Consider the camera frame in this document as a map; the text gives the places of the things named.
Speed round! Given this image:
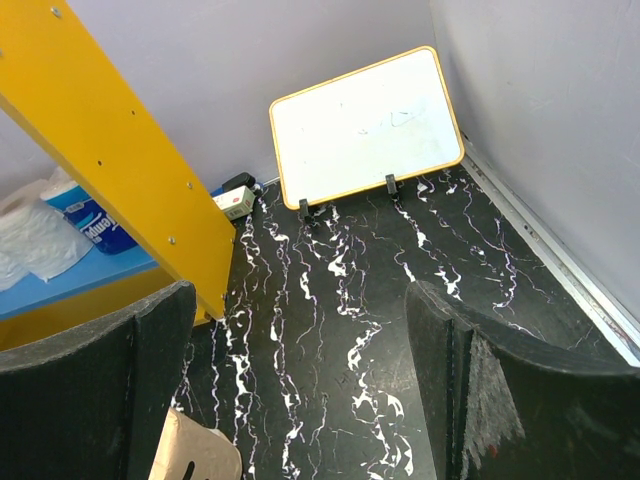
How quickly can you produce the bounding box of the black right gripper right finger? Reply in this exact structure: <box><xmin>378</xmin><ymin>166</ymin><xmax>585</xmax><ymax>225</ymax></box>
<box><xmin>405</xmin><ymin>281</ymin><xmax>639</xmax><ymax>479</ymax></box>

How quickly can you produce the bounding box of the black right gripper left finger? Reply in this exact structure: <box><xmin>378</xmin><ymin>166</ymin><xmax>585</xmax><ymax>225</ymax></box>
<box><xmin>1</xmin><ymin>281</ymin><xmax>196</xmax><ymax>479</ymax></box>

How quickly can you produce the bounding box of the white toilet paper roll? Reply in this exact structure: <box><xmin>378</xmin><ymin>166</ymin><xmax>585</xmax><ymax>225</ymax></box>
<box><xmin>1</xmin><ymin>179</ymin><xmax>93</xmax><ymax>291</ymax></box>

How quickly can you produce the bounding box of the black device behind shelf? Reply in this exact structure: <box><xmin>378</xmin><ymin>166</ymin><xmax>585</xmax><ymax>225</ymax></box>
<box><xmin>221</xmin><ymin>172</ymin><xmax>264</xmax><ymax>193</ymax></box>

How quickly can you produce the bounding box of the yellow shelf with coloured boards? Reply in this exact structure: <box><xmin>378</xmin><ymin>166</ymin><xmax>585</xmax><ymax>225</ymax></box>
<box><xmin>1</xmin><ymin>1</ymin><xmax>236</xmax><ymax>350</ymax></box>

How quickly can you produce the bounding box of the brown wrapped roll, back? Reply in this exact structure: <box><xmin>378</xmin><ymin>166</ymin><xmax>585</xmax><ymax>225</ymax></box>
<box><xmin>148</xmin><ymin>408</ymin><xmax>243</xmax><ymax>480</ymax></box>

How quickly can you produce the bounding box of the small white green box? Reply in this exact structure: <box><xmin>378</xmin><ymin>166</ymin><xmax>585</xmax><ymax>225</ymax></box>
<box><xmin>213</xmin><ymin>186</ymin><xmax>255</xmax><ymax>221</ymax></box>

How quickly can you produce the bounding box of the whiteboard with yellow frame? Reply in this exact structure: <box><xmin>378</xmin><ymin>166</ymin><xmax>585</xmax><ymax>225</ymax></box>
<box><xmin>269</xmin><ymin>46</ymin><xmax>465</xmax><ymax>210</ymax></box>

